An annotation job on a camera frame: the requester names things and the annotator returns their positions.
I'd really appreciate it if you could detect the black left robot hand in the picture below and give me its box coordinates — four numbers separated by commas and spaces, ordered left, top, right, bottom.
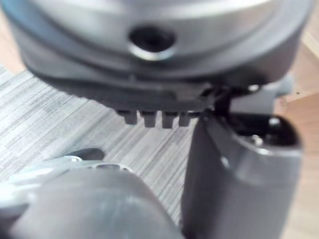
0, 0, 317, 239

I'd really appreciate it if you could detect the grey striped floor rug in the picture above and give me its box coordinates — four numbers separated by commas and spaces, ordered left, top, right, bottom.
0, 63, 200, 226

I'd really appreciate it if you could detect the dark robot foot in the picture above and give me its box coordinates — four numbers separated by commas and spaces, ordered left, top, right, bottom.
81, 148, 105, 162

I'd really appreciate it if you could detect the silver robot leg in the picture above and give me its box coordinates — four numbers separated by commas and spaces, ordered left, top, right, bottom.
0, 154, 184, 239

